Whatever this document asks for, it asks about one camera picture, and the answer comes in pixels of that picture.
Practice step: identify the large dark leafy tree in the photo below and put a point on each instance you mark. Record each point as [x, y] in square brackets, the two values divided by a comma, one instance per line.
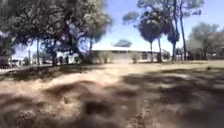
[56, 23]

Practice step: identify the grey-green bushy tree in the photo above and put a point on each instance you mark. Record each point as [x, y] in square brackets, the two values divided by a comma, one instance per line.
[205, 40]

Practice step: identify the low pale building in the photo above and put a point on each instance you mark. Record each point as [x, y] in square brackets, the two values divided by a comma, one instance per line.
[121, 53]

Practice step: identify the tall thin-trunked tree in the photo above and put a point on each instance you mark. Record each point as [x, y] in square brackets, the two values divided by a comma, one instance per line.
[176, 20]
[150, 30]

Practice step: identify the vehicle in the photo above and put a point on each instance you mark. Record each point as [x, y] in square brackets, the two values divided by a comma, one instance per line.
[15, 62]

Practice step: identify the dry brown grass ground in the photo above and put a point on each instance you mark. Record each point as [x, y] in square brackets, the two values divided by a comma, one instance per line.
[110, 83]

